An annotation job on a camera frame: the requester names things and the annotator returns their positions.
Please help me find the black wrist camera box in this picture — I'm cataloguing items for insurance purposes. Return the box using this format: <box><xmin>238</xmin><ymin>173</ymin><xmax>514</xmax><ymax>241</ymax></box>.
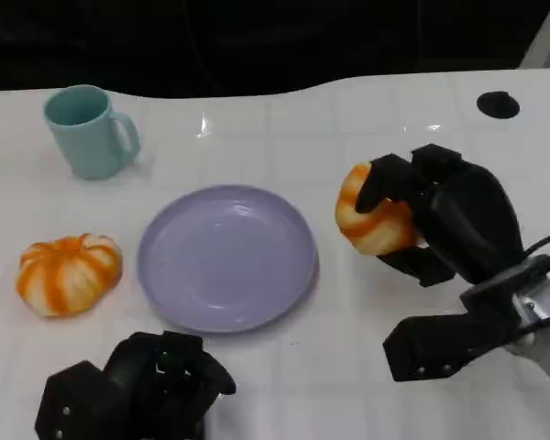
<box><xmin>34</xmin><ymin>360</ymin><xmax>116</xmax><ymax>440</ymax></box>
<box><xmin>382</xmin><ymin>313</ymin><xmax>520</xmax><ymax>383</ymax></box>

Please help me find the orange and white bread roll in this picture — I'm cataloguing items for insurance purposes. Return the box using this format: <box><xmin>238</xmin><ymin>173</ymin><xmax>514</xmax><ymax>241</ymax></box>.
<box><xmin>16</xmin><ymin>232</ymin><xmax>124</xmax><ymax>319</ymax></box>
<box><xmin>335</xmin><ymin>160</ymin><xmax>425</xmax><ymax>257</ymax></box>

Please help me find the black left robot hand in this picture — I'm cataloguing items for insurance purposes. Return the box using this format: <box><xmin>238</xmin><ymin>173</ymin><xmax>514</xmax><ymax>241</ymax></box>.
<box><xmin>101</xmin><ymin>330</ymin><xmax>237</xmax><ymax>440</ymax></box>

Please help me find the silver metal frame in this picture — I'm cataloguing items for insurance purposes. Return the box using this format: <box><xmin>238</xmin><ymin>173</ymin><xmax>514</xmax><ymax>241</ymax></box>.
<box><xmin>517</xmin><ymin>0</ymin><xmax>550</xmax><ymax>71</ymax></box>

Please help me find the black table grommet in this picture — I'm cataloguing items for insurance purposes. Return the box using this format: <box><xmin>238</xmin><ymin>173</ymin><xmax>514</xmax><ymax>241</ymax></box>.
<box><xmin>476</xmin><ymin>91</ymin><xmax>521</xmax><ymax>120</ymax></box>

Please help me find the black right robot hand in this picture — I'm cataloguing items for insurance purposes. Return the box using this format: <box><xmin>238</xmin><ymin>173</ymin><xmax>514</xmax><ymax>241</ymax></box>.
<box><xmin>355</xmin><ymin>144</ymin><xmax>526</xmax><ymax>288</ymax></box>

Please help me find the lilac plate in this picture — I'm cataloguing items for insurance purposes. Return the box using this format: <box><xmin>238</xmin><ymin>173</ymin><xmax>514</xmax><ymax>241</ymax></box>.
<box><xmin>136</xmin><ymin>183</ymin><xmax>320</xmax><ymax>336</ymax></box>

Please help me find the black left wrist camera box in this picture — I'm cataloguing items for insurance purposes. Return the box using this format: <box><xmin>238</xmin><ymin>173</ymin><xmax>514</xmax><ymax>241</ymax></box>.
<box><xmin>34</xmin><ymin>360</ymin><xmax>116</xmax><ymax>440</ymax></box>

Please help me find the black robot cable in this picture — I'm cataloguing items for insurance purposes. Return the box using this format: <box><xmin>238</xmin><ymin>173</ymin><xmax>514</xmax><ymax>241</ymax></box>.
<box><xmin>515</xmin><ymin>313</ymin><xmax>550</xmax><ymax>335</ymax></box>
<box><xmin>522</xmin><ymin>228</ymin><xmax>550</xmax><ymax>256</ymax></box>

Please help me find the pale green mug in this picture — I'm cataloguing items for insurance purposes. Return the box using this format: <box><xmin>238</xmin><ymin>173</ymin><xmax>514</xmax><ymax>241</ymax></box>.
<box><xmin>43</xmin><ymin>84</ymin><xmax>142</xmax><ymax>181</ymax></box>

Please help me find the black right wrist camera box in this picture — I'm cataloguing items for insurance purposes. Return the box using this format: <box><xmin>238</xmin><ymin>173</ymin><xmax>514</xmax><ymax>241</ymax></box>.
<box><xmin>382</xmin><ymin>313</ymin><xmax>520</xmax><ymax>383</ymax></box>

